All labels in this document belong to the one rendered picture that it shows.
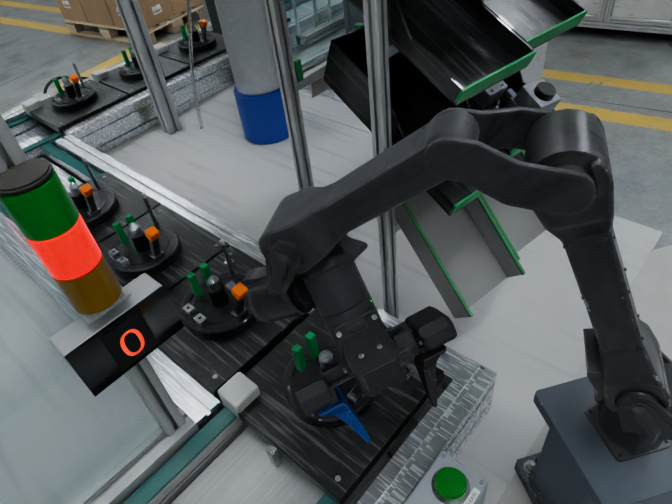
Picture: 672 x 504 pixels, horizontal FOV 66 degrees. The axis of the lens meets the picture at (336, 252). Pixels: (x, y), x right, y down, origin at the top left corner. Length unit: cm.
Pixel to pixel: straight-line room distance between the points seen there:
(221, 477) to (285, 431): 12
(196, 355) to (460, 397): 42
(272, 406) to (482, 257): 41
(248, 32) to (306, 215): 102
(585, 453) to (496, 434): 24
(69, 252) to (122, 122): 127
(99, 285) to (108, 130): 123
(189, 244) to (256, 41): 61
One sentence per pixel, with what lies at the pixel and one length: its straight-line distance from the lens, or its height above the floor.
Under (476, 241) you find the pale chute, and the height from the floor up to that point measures 105.
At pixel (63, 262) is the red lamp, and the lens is 54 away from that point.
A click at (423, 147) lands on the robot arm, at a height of 142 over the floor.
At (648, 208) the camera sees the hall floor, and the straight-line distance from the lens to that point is 283.
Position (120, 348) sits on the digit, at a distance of 61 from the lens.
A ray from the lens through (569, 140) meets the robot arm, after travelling 39.
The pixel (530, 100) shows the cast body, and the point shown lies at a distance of 83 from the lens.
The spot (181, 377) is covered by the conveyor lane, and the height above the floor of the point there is 96.
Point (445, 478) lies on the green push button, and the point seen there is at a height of 97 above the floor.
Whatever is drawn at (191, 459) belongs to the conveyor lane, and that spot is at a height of 95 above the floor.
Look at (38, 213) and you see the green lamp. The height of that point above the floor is 139.
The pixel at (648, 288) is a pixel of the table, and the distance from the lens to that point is 115.
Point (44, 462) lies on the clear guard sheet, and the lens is 74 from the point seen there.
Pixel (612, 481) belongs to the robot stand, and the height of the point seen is 106.
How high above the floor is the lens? 163
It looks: 42 degrees down
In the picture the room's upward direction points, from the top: 8 degrees counter-clockwise
